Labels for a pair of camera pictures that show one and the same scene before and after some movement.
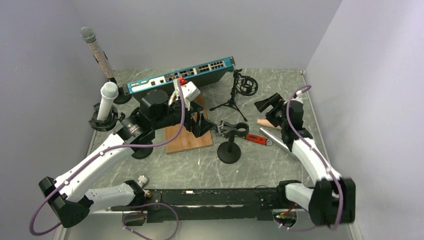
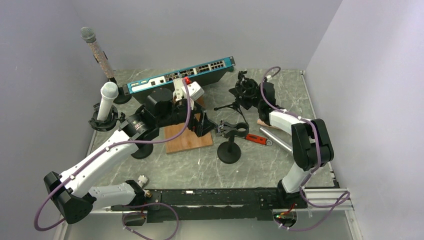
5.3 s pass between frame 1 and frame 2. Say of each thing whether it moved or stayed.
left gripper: stayed
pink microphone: stayed
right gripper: moved
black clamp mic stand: stayed
